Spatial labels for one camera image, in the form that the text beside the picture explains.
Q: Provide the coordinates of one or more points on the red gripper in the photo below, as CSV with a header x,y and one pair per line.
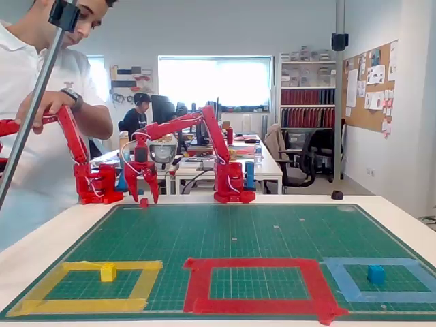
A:
x,y
142,169

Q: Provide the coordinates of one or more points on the red cube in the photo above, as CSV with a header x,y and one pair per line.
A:
x,y
144,203

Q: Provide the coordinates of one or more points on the red leader arm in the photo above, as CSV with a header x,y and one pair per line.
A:
x,y
76,143

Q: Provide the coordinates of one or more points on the person's left forearm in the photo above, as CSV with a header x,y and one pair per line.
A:
x,y
98,119

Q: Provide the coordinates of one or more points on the red robot arm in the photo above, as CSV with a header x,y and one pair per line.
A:
x,y
218,143

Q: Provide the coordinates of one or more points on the yellow cube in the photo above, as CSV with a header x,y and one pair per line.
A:
x,y
108,273

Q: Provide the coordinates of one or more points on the yellow tape square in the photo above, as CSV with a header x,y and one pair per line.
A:
x,y
85,304

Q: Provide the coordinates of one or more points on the red tape square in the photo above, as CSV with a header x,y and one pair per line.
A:
x,y
255,263

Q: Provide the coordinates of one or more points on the blue cube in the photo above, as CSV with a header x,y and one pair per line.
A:
x,y
375,275

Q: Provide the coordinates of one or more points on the blue tape square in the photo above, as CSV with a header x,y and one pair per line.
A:
x,y
391,296

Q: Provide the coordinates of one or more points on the person's left hand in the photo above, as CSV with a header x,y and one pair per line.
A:
x,y
51,100

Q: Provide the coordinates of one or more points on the blue table clamp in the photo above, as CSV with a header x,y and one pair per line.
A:
x,y
250,173
121,184

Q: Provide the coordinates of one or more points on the white office desk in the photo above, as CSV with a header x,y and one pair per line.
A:
x,y
163,173
270,167

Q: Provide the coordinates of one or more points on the white helmet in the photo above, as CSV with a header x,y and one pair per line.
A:
x,y
165,155

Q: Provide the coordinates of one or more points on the seated person in dark shirt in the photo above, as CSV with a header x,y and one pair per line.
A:
x,y
136,117

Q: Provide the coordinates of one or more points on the red bottle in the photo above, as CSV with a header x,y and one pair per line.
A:
x,y
230,134

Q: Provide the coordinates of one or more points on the black wristwatch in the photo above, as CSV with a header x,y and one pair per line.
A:
x,y
76,100

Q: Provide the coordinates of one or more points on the green cutting mat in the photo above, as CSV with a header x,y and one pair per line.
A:
x,y
238,238

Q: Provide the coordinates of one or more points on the bright window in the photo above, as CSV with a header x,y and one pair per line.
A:
x,y
97,78
238,81

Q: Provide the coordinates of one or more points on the clear water bottle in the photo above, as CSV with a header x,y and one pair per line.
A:
x,y
258,155

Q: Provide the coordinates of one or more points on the slanted aluminium pole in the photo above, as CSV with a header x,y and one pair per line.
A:
x,y
36,102

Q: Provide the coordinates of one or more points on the beige jacket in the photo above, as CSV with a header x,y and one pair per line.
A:
x,y
274,139

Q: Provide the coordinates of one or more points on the black office chair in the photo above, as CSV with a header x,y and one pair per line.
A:
x,y
323,146
301,177

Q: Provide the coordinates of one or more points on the person in white polo shirt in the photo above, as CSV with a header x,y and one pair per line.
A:
x,y
20,68

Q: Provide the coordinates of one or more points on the black pole clamp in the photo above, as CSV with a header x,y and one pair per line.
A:
x,y
64,15
340,41

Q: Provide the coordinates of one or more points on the white shelf unit with binders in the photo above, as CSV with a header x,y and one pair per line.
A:
x,y
308,102

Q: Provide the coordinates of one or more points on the small black knob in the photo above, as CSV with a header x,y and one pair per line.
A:
x,y
337,195

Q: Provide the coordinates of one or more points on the grey upright pole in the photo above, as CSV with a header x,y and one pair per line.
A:
x,y
339,102

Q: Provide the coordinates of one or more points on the cork pin board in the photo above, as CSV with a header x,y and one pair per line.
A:
x,y
371,112

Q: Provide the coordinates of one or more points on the green plant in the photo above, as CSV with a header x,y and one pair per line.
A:
x,y
429,219

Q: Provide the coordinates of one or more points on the wall tool rack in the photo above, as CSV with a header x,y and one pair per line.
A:
x,y
131,83

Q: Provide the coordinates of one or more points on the white wall socket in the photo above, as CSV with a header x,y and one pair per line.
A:
x,y
370,171

